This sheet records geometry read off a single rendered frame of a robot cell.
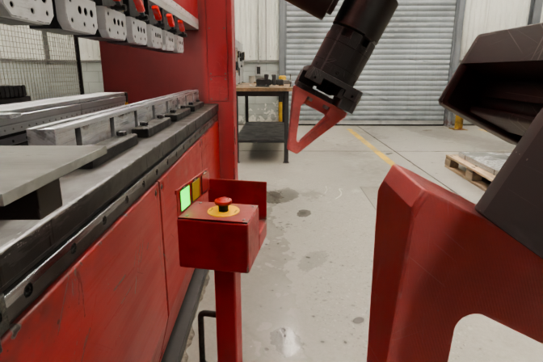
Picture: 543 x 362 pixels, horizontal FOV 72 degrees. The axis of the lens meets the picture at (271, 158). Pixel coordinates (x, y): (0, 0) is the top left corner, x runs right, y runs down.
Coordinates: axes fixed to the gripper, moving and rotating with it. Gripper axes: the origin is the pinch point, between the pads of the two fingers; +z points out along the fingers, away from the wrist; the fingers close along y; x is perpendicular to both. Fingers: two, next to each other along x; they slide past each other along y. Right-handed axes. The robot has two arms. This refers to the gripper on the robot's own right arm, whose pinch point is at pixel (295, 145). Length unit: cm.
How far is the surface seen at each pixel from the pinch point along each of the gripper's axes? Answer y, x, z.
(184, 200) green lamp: -32.6, -11.5, 27.2
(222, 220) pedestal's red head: -28.0, -2.2, 25.6
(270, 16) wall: -719, -64, -93
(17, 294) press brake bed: 2.9, -23.1, 33.2
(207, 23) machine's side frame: -204, -59, -13
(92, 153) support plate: 5.8, -20.1, 9.9
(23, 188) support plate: 17.8, -19.7, 10.0
